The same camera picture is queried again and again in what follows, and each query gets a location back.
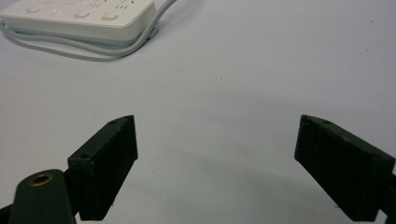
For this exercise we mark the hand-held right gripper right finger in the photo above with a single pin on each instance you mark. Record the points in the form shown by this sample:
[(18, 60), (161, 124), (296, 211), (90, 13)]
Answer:
[(342, 168)]

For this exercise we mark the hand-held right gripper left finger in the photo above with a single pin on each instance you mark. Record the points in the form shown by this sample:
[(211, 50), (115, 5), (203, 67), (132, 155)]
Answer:
[(102, 168)]

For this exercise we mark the white power strip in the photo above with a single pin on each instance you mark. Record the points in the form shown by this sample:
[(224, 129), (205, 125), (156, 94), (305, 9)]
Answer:
[(84, 18)]

